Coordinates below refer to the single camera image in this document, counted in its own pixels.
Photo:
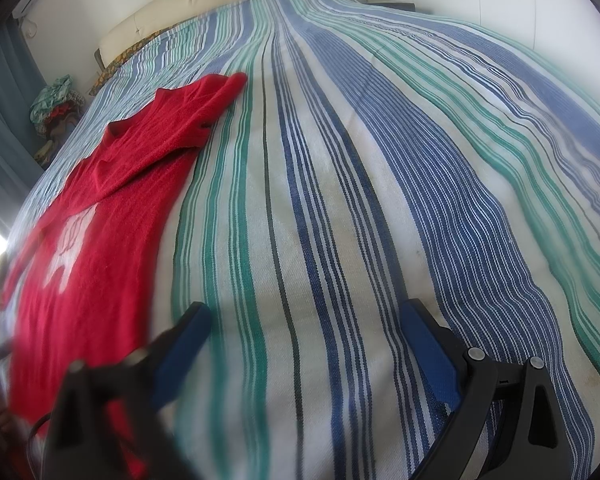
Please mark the floral pillow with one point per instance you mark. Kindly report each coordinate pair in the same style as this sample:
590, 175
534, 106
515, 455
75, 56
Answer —
115, 65

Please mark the white wardrobe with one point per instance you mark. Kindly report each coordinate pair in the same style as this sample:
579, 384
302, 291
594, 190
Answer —
555, 20

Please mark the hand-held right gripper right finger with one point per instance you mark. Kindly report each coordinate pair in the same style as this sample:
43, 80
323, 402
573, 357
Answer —
432, 355

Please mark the cream padded headboard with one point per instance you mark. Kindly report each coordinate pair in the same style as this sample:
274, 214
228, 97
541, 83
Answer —
205, 5

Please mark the red sweater with white rabbit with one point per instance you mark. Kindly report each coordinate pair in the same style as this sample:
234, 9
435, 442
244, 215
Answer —
105, 220

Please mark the pile of clothes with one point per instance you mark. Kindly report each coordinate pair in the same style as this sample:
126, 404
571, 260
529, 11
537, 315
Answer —
55, 105

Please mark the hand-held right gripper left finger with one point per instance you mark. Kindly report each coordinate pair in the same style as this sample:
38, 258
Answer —
182, 355

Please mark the blue curtain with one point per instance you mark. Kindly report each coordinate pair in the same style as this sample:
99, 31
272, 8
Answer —
5, 110

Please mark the dark nightstand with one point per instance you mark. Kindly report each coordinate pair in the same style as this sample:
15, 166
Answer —
390, 3

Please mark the striped bedspread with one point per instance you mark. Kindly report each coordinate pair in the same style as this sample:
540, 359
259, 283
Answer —
355, 185

